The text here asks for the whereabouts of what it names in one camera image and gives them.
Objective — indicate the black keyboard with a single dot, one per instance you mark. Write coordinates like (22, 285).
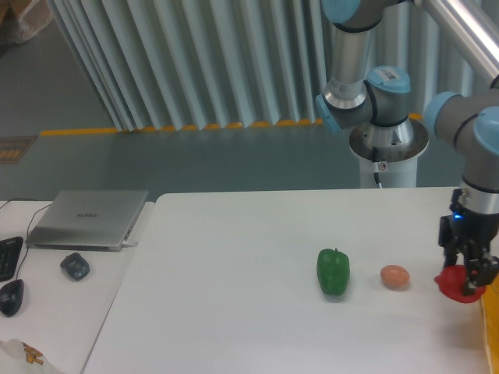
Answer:
(10, 251)

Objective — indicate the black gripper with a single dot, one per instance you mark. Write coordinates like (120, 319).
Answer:
(469, 232)

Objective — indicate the black computer mouse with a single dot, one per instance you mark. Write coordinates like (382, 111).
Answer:
(12, 297)

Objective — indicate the yellow tray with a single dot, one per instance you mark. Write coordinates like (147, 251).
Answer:
(489, 308)

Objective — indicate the green bell pepper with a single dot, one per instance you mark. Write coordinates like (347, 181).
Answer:
(333, 271)

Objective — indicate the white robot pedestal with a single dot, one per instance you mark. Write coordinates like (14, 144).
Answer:
(388, 156)

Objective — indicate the red bell pepper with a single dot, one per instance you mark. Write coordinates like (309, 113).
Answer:
(451, 282)

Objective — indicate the silver closed laptop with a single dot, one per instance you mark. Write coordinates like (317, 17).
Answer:
(94, 220)

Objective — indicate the cardboard box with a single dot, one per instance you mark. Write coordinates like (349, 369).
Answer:
(22, 20)

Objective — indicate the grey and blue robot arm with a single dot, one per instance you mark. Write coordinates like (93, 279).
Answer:
(380, 97)

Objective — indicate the brown egg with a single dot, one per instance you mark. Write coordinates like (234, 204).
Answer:
(394, 277)

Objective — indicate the white bag with orange print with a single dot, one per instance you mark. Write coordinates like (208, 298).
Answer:
(19, 357)

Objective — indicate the dark grey earbuds case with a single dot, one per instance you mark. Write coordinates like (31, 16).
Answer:
(75, 266)

